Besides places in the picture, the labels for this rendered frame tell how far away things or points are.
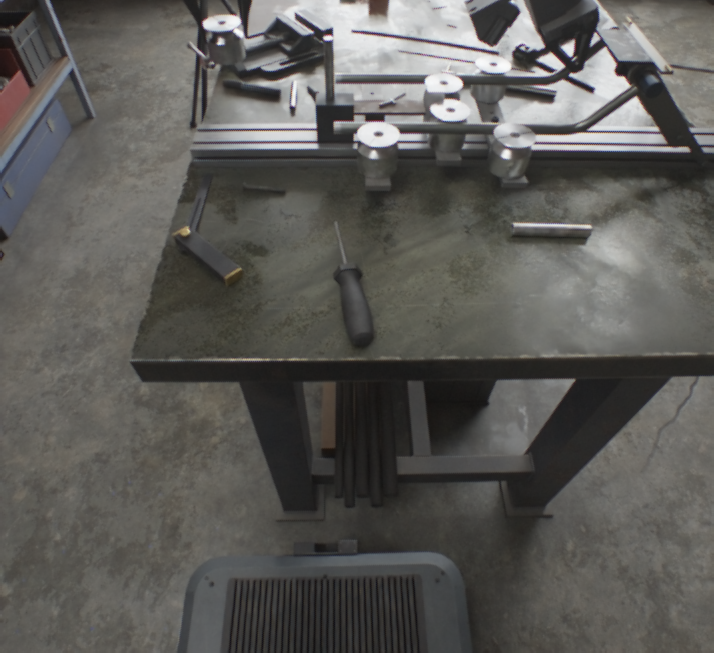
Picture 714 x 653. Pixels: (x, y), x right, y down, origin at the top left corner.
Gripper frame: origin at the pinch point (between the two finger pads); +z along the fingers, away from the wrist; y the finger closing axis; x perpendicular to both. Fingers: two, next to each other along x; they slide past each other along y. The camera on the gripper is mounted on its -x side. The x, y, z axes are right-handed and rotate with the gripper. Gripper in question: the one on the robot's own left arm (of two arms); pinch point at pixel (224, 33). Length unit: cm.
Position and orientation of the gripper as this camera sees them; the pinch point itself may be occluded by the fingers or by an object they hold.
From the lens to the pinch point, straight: 76.1
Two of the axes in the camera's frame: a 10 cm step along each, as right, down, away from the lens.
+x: 3.2, 6.2, -7.2
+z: 0.4, 7.5, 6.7
